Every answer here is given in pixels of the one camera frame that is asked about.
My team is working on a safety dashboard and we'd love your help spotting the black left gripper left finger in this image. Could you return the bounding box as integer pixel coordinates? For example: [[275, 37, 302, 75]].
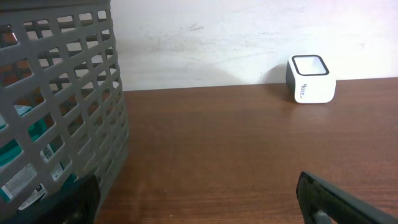
[[1, 174, 101, 224]]

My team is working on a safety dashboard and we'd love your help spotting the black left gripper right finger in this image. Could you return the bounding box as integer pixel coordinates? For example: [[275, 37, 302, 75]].
[[296, 171, 397, 224]]

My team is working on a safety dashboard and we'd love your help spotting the teal mouthwash bottle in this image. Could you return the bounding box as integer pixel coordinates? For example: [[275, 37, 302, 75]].
[[1, 118, 70, 211]]

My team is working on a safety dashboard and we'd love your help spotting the white barcode scanner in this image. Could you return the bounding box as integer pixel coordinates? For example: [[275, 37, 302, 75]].
[[285, 54, 336, 104]]

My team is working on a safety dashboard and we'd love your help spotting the grey plastic lattice basket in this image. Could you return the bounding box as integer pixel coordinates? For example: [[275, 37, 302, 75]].
[[1, 1, 129, 221]]

